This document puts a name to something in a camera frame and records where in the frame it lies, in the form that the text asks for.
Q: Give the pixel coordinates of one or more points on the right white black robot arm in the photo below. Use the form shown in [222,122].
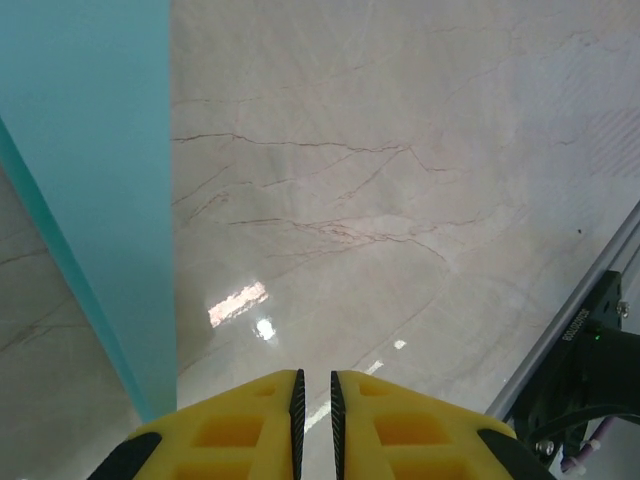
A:
[600,370]

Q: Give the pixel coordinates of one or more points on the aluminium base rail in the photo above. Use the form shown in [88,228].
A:
[575,305]

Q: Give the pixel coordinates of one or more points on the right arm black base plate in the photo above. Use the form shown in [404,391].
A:
[600,310]

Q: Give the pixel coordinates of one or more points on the teal paper sheet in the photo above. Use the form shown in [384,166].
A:
[90,150]

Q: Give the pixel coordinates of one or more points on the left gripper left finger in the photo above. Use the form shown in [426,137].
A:
[270,440]

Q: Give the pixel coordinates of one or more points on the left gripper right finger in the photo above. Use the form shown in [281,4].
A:
[365,440]

